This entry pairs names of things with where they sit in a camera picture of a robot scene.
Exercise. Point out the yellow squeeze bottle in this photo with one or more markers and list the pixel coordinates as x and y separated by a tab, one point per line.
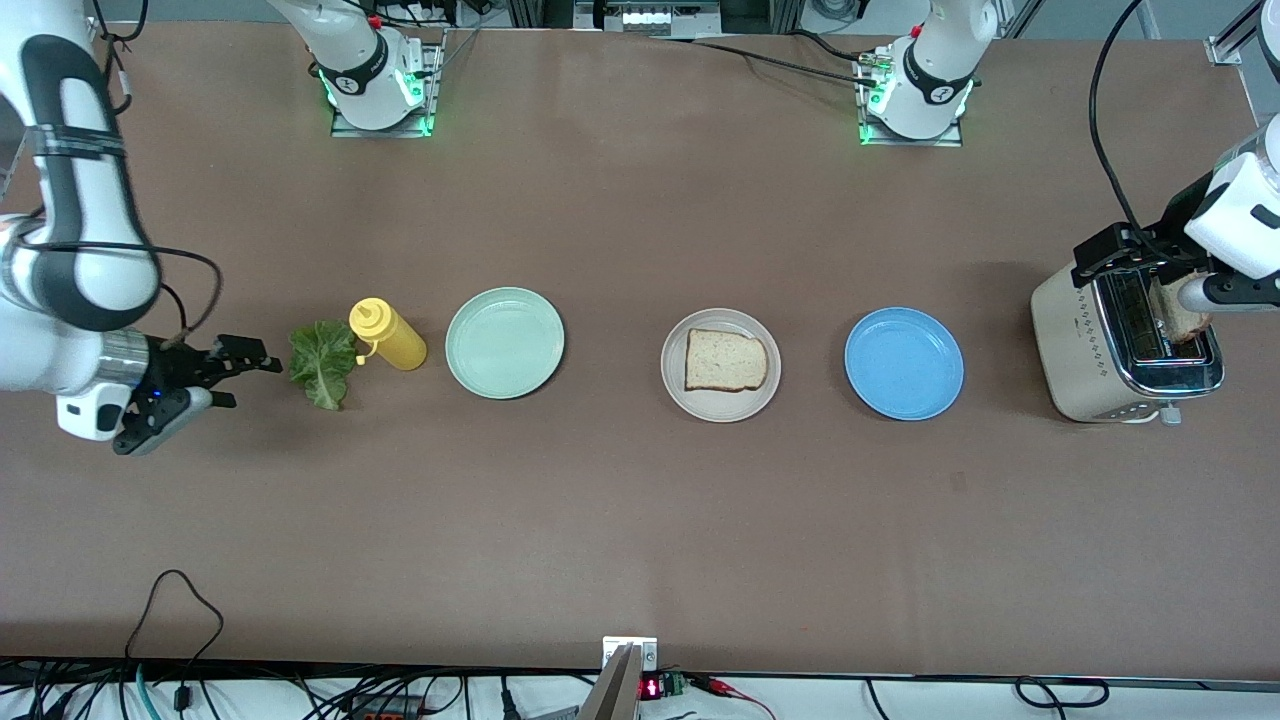
395	340

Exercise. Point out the blue plate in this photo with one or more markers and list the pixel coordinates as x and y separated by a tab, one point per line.
905	363

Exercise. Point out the mint green plate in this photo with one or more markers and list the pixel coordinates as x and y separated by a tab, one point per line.
505	345

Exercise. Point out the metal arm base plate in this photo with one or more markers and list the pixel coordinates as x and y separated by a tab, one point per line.
432	90
915	142

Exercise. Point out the red clip lead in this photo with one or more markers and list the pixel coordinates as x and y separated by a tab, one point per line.
720	686

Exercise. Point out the green lettuce leaf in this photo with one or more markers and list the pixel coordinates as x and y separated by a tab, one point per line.
322	365

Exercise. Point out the aluminium frame corner bracket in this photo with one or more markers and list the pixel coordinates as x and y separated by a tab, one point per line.
1222	50

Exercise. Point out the lit device on frame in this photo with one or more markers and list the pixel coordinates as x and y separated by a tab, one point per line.
645	17

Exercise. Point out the brown crust bread slice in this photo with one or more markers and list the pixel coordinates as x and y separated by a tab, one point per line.
725	362
1190	328

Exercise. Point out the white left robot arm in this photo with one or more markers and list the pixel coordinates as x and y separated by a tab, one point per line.
935	70

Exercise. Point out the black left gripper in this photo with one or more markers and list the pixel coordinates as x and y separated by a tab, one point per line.
1172	228

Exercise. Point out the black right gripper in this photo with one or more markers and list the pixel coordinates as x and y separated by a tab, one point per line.
172	366

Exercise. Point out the beige chrome toaster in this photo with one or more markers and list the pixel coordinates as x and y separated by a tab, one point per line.
1075	340

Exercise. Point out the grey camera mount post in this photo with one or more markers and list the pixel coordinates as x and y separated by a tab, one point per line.
615	690

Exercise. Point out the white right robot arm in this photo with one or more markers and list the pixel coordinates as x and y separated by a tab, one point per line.
360	60

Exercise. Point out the red LED display module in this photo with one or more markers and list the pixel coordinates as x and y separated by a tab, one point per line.
662	687

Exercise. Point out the beige plate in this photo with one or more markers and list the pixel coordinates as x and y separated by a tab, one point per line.
720	408

